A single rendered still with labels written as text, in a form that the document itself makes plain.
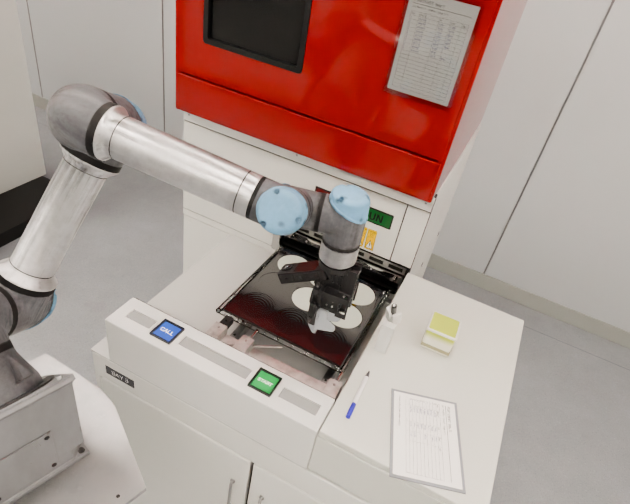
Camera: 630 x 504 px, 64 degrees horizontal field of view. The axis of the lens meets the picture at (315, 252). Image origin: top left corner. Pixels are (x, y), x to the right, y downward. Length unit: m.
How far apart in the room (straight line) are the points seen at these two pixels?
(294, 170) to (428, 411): 0.77
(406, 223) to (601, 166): 1.62
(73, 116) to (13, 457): 0.60
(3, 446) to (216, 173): 0.60
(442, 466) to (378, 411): 0.16
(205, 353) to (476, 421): 0.61
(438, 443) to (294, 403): 0.31
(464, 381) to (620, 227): 1.91
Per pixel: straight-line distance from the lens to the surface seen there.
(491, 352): 1.37
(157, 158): 0.84
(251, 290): 1.41
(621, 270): 3.15
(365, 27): 1.26
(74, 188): 1.05
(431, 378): 1.23
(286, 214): 0.77
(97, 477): 1.18
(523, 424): 2.63
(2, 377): 1.04
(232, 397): 1.14
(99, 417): 1.26
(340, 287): 1.01
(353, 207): 0.89
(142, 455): 1.61
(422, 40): 1.22
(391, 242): 1.47
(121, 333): 1.25
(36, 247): 1.10
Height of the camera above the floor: 1.84
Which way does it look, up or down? 36 degrees down
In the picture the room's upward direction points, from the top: 12 degrees clockwise
